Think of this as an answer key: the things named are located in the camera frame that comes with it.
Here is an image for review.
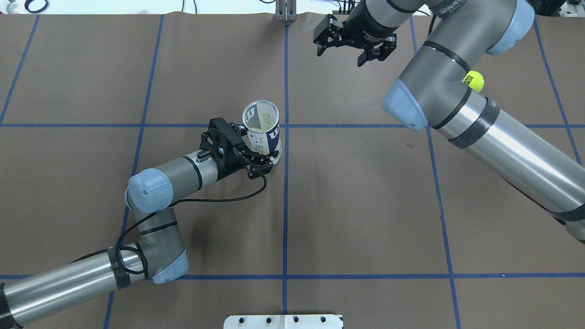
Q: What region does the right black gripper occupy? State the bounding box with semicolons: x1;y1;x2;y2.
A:
313;14;397;67

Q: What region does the white blue ball can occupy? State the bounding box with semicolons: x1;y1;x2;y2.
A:
242;100;282;164

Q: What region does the aluminium frame post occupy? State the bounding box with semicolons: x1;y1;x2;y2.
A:
274;0;298;21

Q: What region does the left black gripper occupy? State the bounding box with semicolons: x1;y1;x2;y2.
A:
197;118;276;181

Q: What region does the blue tape roll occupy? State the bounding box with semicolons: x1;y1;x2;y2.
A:
24;0;50;15

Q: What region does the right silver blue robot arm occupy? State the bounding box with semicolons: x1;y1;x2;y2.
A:
313;0;585;242

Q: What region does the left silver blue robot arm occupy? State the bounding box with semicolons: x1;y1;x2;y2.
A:
1;118;282;329

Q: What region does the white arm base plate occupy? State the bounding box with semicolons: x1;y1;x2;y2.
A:
223;314;344;329

